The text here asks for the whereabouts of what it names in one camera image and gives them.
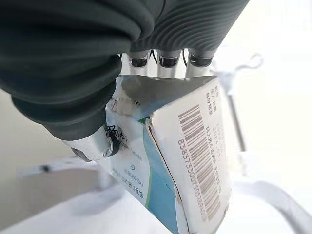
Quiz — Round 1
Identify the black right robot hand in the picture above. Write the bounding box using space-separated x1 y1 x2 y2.
0 0 251 163

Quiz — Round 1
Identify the white teal barcode medicine box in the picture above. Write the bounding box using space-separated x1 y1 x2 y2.
103 74 234 234

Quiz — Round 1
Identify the white medical cart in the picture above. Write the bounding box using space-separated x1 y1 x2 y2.
0 156 312 234

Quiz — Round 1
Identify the metal IV pole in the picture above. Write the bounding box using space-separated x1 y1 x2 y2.
212 55 265 154

